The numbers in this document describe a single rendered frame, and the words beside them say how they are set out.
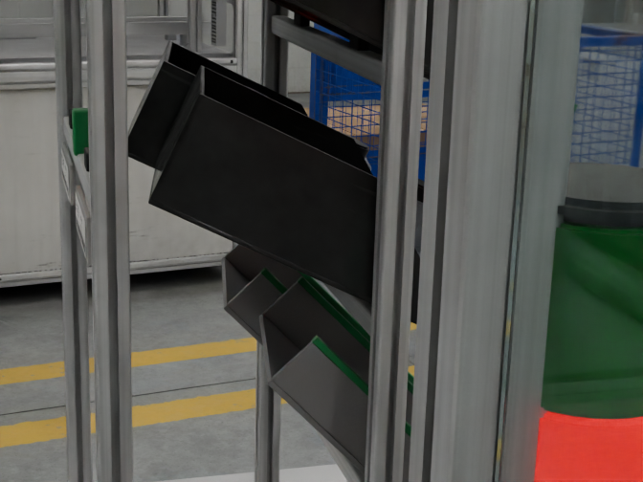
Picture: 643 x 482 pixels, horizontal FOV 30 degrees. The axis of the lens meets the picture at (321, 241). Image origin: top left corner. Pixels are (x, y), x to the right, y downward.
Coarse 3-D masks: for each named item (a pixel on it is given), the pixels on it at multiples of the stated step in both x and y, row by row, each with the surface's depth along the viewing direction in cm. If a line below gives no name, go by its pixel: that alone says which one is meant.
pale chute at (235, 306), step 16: (240, 256) 103; (256, 256) 103; (224, 272) 99; (240, 272) 103; (256, 272) 103; (272, 272) 103; (288, 272) 104; (224, 288) 95; (240, 288) 99; (256, 288) 90; (272, 288) 91; (288, 288) 104; (320, 288) 104; (224, 304) 91; (240, 304) 91; (256, 304) 91; (336, 304) 105; (240, 320) 91; (256, 320) 91; (352, 320) 105; (256, 336) 92; (368, 336) 106
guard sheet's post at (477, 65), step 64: (448, 0) 29; (512, 0) 27; (448, 64) 29; (512, 64) 28; (448, 128) 30; (512, 128) 28; (448, 192) 29; (512, 192) 29; (448, 256) 29; (448, 320) 30; (448, 384) 30; (448, 448) 30
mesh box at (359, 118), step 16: (320, 64) 537; (336, 64) 523; (320, 80) 538; (336, 80) 524; (352, 80) 511; (368, 80) 498; (320, 96) 540; (336, 96) 526; (352, 96) 512; (368, 96) 499; (320, 112) 542; (336, 112) 527; (352, 112) 514; (368, 112) 501; (336, 128) 529; (352, 128) 515; (368, 128) 502; (368, 144) 503; (368, 160) 505
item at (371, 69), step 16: (272, 16) 98; (272, 32) 99; (288, 32) 93; (304, 32) 88; (320, 32) 87; (304, 48) 89; (320, 48) 85; (336, 48) 81; (352, 64) 77; (368, 64) 74; (64, 128) 95; (80, 160) 81; (80, 176) 80; (336, 288) 83; (352, 304) 80; (368, 304) 78; (368, 320) 76
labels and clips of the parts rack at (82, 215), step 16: (352, 48) 78; (368, 48) 77; (80, 112) 82; (80, 128) 82; (64, 144) 93; (80, 144) 82; (64, 160) 90; (64, 176) 91; (80, 192) 78; (80, 208) 76; (80, 224) 76; (80, 240) 77; (352, 464) 82; (352, 480) 82
